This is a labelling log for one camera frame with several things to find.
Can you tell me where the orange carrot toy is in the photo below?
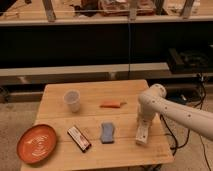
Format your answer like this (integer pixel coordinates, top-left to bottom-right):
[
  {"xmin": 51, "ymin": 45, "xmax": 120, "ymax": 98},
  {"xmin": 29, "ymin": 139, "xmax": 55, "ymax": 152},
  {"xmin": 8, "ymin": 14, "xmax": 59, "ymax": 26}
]
[{"xmin": 100, "ymin": 101, "xmax": 126, "ymax": 108}]

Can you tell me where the black box on shelf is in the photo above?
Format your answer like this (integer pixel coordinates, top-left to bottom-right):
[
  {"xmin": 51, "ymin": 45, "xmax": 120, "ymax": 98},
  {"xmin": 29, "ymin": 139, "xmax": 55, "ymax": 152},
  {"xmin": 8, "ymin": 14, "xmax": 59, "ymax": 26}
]
[{"xmin": 167, "ymin": 47, "xmax": 213, "ymax": 74}]

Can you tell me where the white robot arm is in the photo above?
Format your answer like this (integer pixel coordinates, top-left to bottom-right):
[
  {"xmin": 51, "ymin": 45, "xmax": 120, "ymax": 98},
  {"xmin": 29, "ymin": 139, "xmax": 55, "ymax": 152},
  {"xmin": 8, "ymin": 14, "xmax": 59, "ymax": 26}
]
[{"xmin": 136, "ymin": 84, "xmax": 213, "ymax": 143}]

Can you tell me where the orange ceramic bowl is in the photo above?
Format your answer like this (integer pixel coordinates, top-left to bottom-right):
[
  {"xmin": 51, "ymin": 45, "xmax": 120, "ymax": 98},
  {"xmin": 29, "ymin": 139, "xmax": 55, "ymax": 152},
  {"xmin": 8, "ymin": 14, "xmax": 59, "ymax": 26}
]
[{"xmin": 17, "ymin": 124, "xmax": 57, "ymax": 164}]

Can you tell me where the black cable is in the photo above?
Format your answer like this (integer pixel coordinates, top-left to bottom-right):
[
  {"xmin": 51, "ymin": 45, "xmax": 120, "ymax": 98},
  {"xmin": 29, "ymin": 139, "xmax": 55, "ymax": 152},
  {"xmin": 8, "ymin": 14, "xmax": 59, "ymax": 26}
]
[{"xmin": 159, "ymin": 74, "xmax": 212, "ymax": 171}]

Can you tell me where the metal shelf rack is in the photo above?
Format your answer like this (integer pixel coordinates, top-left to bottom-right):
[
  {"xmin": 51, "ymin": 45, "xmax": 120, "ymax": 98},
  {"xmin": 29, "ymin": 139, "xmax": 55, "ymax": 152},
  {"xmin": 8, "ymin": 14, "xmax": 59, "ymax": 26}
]
[{"xmin": 0, "ymin": 0, "xmax": 213, "ymax": 85}]

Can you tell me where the wooden table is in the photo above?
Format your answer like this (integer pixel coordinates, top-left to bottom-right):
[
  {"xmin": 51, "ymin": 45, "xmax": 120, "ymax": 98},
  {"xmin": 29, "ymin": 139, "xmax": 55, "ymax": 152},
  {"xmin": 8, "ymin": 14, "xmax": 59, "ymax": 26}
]
[{"xmin": 21, "ymin": 80, "xmax": 173, "ymax": 171}]

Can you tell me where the red chocolate bar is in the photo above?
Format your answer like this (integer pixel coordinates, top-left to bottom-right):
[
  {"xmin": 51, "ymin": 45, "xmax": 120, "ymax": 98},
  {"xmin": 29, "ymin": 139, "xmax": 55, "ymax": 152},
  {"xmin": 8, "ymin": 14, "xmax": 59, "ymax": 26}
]
[{"xmin": 67, "ymin": 126, "xmax": 91, "ymax": 153}]

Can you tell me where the blue sponge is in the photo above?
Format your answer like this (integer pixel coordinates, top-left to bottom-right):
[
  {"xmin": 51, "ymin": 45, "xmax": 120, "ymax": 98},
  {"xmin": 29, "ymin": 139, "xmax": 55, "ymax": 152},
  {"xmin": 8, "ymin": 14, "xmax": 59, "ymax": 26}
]
[{"xmin": 100, "ymin": 122, "xmax": 115, "ymax": 144}]

